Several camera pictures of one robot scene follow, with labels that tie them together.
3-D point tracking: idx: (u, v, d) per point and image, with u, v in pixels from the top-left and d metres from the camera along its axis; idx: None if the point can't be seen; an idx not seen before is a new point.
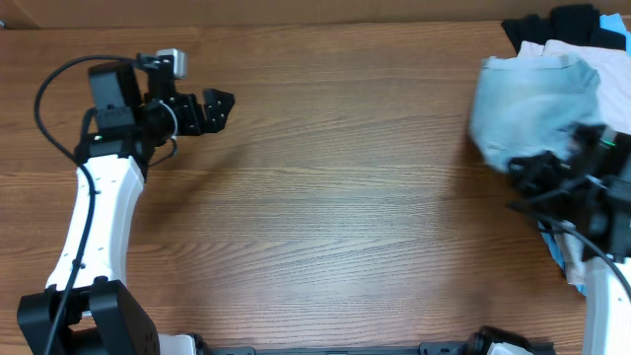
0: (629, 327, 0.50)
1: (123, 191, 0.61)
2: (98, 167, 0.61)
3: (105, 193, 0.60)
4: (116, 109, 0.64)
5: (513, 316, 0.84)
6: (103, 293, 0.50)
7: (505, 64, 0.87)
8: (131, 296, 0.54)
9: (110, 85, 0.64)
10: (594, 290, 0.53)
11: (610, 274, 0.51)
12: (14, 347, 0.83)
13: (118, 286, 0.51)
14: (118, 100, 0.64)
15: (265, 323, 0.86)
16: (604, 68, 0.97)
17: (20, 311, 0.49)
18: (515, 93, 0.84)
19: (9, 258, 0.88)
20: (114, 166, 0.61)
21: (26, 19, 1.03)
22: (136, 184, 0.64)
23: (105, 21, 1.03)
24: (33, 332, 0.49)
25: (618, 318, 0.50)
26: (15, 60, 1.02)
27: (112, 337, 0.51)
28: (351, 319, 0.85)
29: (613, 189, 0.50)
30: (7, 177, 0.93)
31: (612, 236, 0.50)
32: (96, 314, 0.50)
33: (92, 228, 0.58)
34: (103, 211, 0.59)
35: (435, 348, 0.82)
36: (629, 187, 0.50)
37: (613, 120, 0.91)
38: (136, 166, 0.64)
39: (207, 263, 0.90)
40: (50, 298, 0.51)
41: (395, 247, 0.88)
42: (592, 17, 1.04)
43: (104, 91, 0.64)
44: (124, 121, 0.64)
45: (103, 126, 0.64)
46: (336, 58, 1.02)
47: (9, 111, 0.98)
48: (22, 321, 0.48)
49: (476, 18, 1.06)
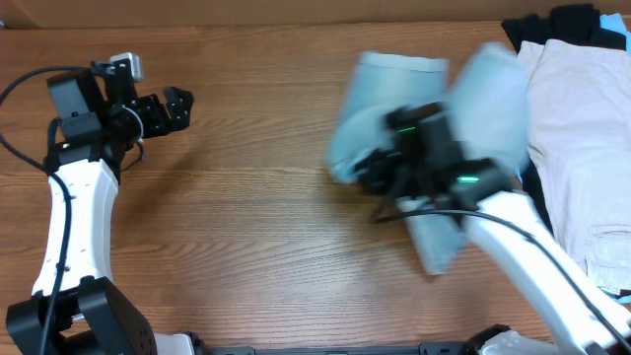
0: (537, 256, 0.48)
1: (100, 193, 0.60)
2: (70, 173, 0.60)
3: (80, 197, 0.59)
4: (82, 115, 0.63)
5: (514, 316, 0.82)
6: (90, 291, 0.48)
7: (380, 61, 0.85)
8: (122, 293, 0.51)
9: (72, 92, 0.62)
10: (488, 243, 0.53)
11: (483, 220, 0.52)
12: (11, 348, 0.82)
13: (105, 283, 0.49)
14: (82, 106, 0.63)
15: (265, 323, 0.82)
16: (604, 66, 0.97)
17: (7, 320, 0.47)
18: (365, 84, 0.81)
19: (8, 257, 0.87)
20: (87, 171, 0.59)
21: (31, 22, 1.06)
22: (110, 187, 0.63)
23: (107, 23, 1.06)
24: (25, 339, 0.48)
25: (525, 254, 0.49)
26: (20, 62, 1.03)
27: (108, 338, 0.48)
28: (351, 319, 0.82)
29: (434, 161, 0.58)
30: (8, 177, 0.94)
31: (463, 201, 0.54)
32: (86, 315, 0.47)
33: (70, 232, 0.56)
34: (79, 217, 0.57)
35: (435, 348, 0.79)
36: (445, 154, 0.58)
37: (612, 120, 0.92)
38: (108, 169, 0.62)
39: (207, 263, 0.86)
40: (38, 304, 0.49)
41: (395, 247, 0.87)
42: (594, 17, 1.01)
43: (65, 99, 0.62)
44: (90, 127, 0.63)
45: (69, 134, 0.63)
46: (336, 57, 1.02)
47: (12, 112, 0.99)
48: (11, 331, 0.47)
49: (477, 18, 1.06)
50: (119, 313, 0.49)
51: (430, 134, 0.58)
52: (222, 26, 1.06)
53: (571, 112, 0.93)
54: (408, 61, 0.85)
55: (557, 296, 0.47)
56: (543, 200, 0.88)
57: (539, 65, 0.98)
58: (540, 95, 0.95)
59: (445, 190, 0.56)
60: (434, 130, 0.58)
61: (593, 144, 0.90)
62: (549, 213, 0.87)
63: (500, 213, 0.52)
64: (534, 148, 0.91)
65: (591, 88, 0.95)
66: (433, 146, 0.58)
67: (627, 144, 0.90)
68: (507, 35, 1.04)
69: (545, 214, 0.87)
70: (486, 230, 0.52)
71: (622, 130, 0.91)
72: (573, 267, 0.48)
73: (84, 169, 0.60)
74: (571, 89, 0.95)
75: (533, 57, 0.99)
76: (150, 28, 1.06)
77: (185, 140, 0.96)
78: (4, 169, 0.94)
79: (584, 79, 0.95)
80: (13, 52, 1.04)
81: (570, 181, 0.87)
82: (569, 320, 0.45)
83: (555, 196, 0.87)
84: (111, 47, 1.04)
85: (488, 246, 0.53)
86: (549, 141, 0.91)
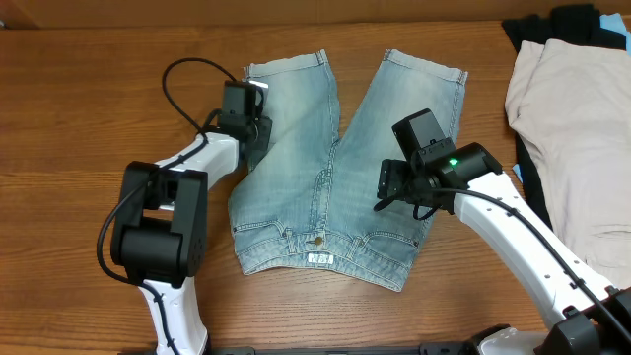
0: (523, 233, 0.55)
1: (225, 152, 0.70)
2: (214, 134, 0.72)
3: (214, 145, 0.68)
4: (238, 115, 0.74)
5: (514, 314, 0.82)
6: (189, 176, 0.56)
7: (266, 70, 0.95)
8: (206, 201, 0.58)
9: (239, 93, 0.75)
10: (474, 219, 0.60)
11: (470, 198, 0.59)
12: (12, 347, 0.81)
13: (204, 176, 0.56)
14: (240, 107, 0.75)
15: (265, 323, 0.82)
16: (604, 66, 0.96)
17: (132, 166, 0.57)
18: (281, 103, 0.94)
19: (8, 258, 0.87)
20: (220, 135, 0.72)
21: (28, 21, 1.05)
22: (230, 165, 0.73)
23: (105, 21, 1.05)
24: (126, 183, 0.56)
25: (510, 230, 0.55)
26: (17, 61, 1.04)
27: (185, 212, 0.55)
28: (351, 319, 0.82)
29: (423, 156, 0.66)
30: (7, 177, 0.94)
31: (452, 179, 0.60)
32: (182, 187, 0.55)
33: (197, 154, 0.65)
34: (208, 150, 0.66)
35: (435, 347, 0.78)
36: (432, 151, 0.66)
37: (612, 119, 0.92)
38: (233, 154, 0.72)
39: (207, 263, 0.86)
40: (151, 167, 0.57)
41: (396, 245, 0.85)
42: (594, 16, 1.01)
43: (233, 100, 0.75)
44: (238, 124, 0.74)
45: (223, 123, 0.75)
46: (336, 58, 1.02)
47: (9, 112, 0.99)
48: (129, 174, 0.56)
49: (476, 18, 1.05)
50: (200, 205, 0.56)
51: (412, 129, 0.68)
52: (221, 26, 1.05)
53: (571, 112, 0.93)
54: (296, 65, 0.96)
55: (541, 265, 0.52)
56: (543, 200, 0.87)
57: (539, 64, 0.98)
58: (540, 95, 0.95)
59: (436, 177, 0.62)
60: (420, 127, 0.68)
61: (593, 144, 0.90)
62: (549, 213, 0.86)
63: (485, 190, 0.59)
64: (535, 148, 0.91)
65: (591, 88, 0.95)
66: (419, 143, 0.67)
67: (627, 144, 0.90)
68: (507, 35, 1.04)
69: (545, 214, 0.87)
70: (474, 205, 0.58)
71: (623, 130, 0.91)
72: (558, 244, 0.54)
73: (222, 138, 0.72)
74: (571, 89, 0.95)
75: (533, 57, 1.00)
76: (149, 28, 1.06)
77: (185, 140, 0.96)
78: (4, 169, 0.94)
79: (584, 80, 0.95)
80: (13, 52, 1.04)
81: (570, 181, 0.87)
82: (552, 289, 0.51)
83: (555, 196, 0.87)
84: (110, 47, 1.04)
85: (480, 224, 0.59)
86: (549, 141, 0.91)
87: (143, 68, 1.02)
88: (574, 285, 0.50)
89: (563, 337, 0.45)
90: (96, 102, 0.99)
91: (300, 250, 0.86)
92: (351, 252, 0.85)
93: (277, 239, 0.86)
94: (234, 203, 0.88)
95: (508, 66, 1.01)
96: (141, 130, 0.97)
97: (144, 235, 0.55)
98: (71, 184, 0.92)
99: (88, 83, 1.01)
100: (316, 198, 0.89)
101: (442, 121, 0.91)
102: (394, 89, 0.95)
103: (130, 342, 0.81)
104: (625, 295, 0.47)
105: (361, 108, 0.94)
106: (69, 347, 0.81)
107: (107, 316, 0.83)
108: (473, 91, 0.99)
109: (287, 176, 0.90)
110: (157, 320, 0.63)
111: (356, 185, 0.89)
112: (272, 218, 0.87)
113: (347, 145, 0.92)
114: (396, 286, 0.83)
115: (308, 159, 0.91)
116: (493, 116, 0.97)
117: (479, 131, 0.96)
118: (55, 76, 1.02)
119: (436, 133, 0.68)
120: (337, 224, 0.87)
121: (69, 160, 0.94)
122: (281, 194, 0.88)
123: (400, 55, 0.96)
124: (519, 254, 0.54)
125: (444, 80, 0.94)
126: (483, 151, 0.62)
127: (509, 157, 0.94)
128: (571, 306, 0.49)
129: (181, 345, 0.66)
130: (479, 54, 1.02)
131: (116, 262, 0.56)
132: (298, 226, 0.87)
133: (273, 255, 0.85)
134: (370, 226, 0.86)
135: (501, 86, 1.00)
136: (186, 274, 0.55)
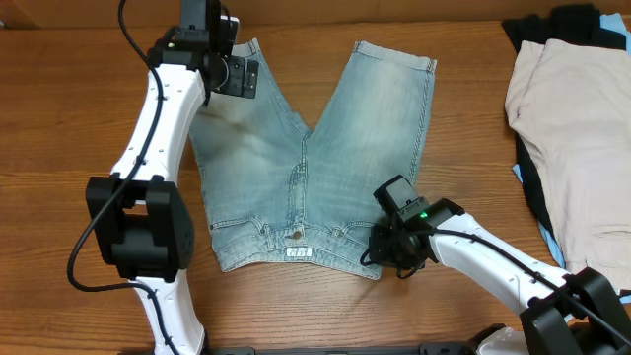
0: (490, 255, 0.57)
1: (186, 102, 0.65)
2: (168, 73, 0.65)
3: (172, 100, 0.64)
4: (198, 31, 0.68)
5: (511, 314, 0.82)
6: (157, 188, 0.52)
7: None
8: (181, 202, 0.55)
9: (198, 7, 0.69)
10: (447, 253, 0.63)
11: (438, 238, 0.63)
12: (14, 347, 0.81)
13: (172, 187, 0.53)
14: (201, 24, 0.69)
15: (265, 323, 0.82)
16: (604, 66, 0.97)
17: (89, 186, 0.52)
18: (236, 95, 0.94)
19: (9, 258, 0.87)
20: (181, 77, 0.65)
21: (27, 21, 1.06)
22: (197, 98, 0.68)
23: (105, 21, 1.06)
24: (91, 204, 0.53)
25: (478, 253, 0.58)
26: (15, 60, 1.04)
27: (158, 223, 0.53)
28: (351, 319, 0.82)
29: (402, 215, 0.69)
30: (8, 177, 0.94)
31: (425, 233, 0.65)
32: (148, 206, 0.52)
33: (156, 133, 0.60)
34: (169, 115, 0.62)
35: (435, 348, 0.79)
36: (409, 210, 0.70)
37: (612, 119, 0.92)
38: (200, 81, 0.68)
39: (208, 263, 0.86)
40: (113, 180, 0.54)
41: None
42: (594, 16, 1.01)
43: (192, 12, 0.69)
44: (200, 40, 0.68)
45: (180, 38, 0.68)
46: (336, 57, 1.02)
47: (8, 111, 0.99)
48: (90, 196, 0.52)
49: (476, 18, 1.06)
50: (175, 210, 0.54)
51: (388, 193, 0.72)
52: None
53: (571, 112, 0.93)
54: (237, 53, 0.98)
55: (503, 271, 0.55)
56: (543, 200, 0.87)
57: (539, 64, 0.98)
58: (540, 95, 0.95)
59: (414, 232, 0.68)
60: (395, 191, 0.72)
61: (593, 144, 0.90)
62: (550, 214, 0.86)
63: (451, 225, 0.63)
64: (534, 148, 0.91)
65: (591, 89, 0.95)
66: (396, 204, 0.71)
67: (627, 144, 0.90)
68: (507, 35, 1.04)
69: (545, 213, 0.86)
70: (443, 241, 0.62)
71: (622, 130, 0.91)
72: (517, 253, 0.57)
73: (181, 74, 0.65)
74: (571, 89, 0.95)
75: (533, 57, 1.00)
76: (150, 28, 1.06)
77: None
78: (4, 169, 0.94)
79: (583, 79, 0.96)
80: (13, 52, 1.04)
81: (570, 181, 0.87)
82: (520, 290, 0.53)
83: (555, 197, 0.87)
84: (110, 47, 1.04)
85: (454, 256, 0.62)
86: (549, 141, 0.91)
87: (141, 68, 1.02)
88: (533, 279, 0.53)
89: (528, 322, 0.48)
90: (96, 102, 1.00)
91: (280, 246, 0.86)
92: (331, 244, 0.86)
93: (256, 234, 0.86)
94: (209, 200, 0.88)
95: (508, 66, 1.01)
96: None
97: (132, 235, 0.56)
98: (71, 185, 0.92)
99: (88, 83, 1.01)
100: (293, 193, 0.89)
101: (414, 109, 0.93)
102: (365, 80, 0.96)
103: (130, 342, 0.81)
104: (582, 280, 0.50)
105: (332, 102, 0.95)
106: (69, 347, 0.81)
107: (107, 317, 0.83)
108: (473, 91, 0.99)
109: (261, 170, 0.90)
110: (152, 318, 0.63)
111: (332, 177, 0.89)
112: (249, 215, 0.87)
113: (318, 137, 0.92)
114: (375, 274, 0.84)
115: (279, 151, 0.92)
116: (493, 116, 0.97)
117: (479, 130, 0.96)
118: (55, 76, 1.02)
119: (411, 193, 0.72)
120: (315, 216, 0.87)
121: (69, 160, 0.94)
122: (257, 191, 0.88)
123: (370, 47, 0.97)
124: (485, 267, 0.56)
125: (413, 69, 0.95)
126: (447, 202, 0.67)
127: (510, 157, 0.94)
128: (534, 297, 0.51)
129: (178, 343, 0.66)
130: (479, 54, 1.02)
131: (109, 261, 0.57)
132: (275, 222, 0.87)
133: (252, 251, 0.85)
134: (349, 217, 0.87)
135: (501, 87, 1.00)
136: (178, 264, 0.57)
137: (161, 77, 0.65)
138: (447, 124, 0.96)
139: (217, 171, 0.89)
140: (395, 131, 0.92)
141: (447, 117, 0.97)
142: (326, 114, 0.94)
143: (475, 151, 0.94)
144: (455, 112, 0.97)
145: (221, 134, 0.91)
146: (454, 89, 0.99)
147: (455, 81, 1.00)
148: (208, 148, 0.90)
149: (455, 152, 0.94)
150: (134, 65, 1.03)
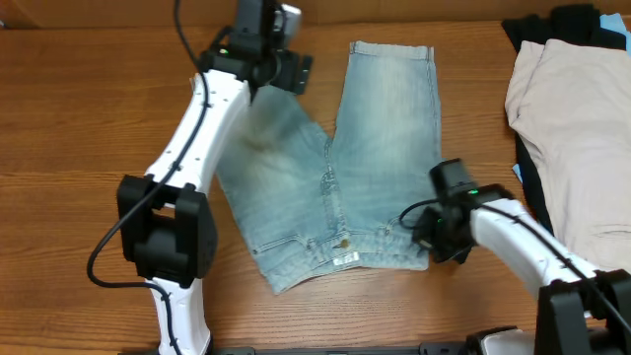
0: (526, 240, 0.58)
1: (230, 112, 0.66)
2: (216, 80, 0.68)
3: (216, 107, 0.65)
4: (251, 35, 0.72)
5: (512, 314, 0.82)
6: (188, 197, 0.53)
7: None
8: (209, 215, 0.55)
9: (255, 12, 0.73)
10: (485, 235, 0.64)
11: (481, 211, 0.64)
12: (13, 348, 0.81)
13: (203, 198, 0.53)
14: (254, 28, 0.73)
15: (265, 323, 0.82)
16: (603, 66, 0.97)
17: (122, 182, 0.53)
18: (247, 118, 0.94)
19: (9, 258, 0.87)
20: (230, 85, 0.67)
21: (27, 21, 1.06)
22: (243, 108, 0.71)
23: (106, 21, 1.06)
24: (122, 201, 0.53)
25: (516, 237, 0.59)
26: (15, 60, 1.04)
27: (182, 230, 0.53)
28: (351, 319, 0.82)
29: (452, 188, 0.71)
30: (7, 177, 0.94)
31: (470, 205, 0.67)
32: (177, 212, 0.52)
33: (193, 141, 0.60)
34: (211, 122, 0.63)
35: (435, 347, 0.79)
36: (458, 186, 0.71)
37: (612, 119, 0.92)
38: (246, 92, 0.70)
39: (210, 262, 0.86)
40: (147, 180, 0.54)
41: None
42: (594, 17, 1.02)
43: (248, 17, 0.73)
44: (252, 46, 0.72)
45: (234, 43, 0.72)
46: (337, 58, 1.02)
47: (8, 111, 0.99)
48: (121, 192, 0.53)
49: (476, 18, 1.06)
50: (202, 220, 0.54)
51: (444, 173, 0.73)
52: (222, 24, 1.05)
53: (571, 112, 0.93)
54: None
55: (535, 251, 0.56)
56: (543, 200, 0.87)
57: (539, 64, 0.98)
58: (540, 95, 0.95)
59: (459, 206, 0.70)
60: (451, 172, 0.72)
61: (593, 143, 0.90)
62: (549, 213, 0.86)
63: (497, 205, 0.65)
64: (535, 148, 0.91)
65: (591, 89, 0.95)
66: (449, 182, 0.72)
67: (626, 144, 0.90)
68: (507, 35, 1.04)
69: (545, 214, 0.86)
70: (485, 215, 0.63)
71: (623, 130, 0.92)
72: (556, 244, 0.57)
73: (229, 83, 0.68)
74: (571, 89, 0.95)
75: (533, 57, 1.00)
76: (151, 28, 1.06)
77: None
78: (4, 169, 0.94)
79: (583, 79, 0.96)
80: (13, 52, 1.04)
81: (571, 181, 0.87)
82: (546, 274, 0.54)
83: (555, 197, 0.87)
84: (111, 47, 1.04)
85: (492, 236, 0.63)
86: (549, 141, 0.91)
87: (142, 68, 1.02)
88: (563, 265, 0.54)
89: (546, 300, 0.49)
90: (96, 102, 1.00)
91: (328, 257, 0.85)
92: (381, 245, 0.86)
93: (303, 252, 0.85)
94: (246, 227, 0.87)
95: (508, 66, 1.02)
96: (142, 130, 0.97)
97: (155, 236, 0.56)
98: (71, 185, 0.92)
99: (89, 83, 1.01)
100: (328, 203, 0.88)
101: (423, 99, 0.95)
102: (368, 80, 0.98)
103: (130, 342, 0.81)
104: (611, 277, 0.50)
105: (341, 106, 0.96)
106: (69, 347, 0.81)
107: (107, 316, 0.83)
108: (473, 90, 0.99)
109: (291, 184, 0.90)
110: (162, 319, 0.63)
111: (363, 179, 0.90)
112: (293, 234, 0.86)
113: (339, 144, 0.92)
114: (422, 263, 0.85)
115: (308, 164, 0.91)
116: (493, 116, 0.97)
117: (479, 130, 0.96)
118: (55, 76, 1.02)
119: (466, 177, 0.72)
120: (356, 222, 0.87)
121: (69, 160, 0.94)
122: (292, 209, 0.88)
123: (366, 46, 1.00)
124: (519, 248, 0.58)
125: (412, 60, 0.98)
126: (498, 187, 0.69)
127: (509, 157, 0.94)
128: (559, 278, 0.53)
129: (183, 345, 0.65)
130: (479, 54, 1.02)
131: (129, 258, 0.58)
132: (318, 235, 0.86)
133: (304, 270, 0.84)
134: (388, 213, 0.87)
135: (501, 87, 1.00)
136: (195, 274, 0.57)
137: (209, 84, 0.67)
138: (447, 124, 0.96)
139: (249, 195, 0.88)
140: (411, 123, 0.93)
141: (448, 117, 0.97)
142: (339, 121, 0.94)
143: (475, 150, 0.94)
144: (455, 112, 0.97)
145: (247, 163, 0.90)
146: (454, 89, 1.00)
147: (455, 81, 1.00)
148: (238, 177, 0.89)
149: (455, 152, 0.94)
150: (134, 64, 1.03)
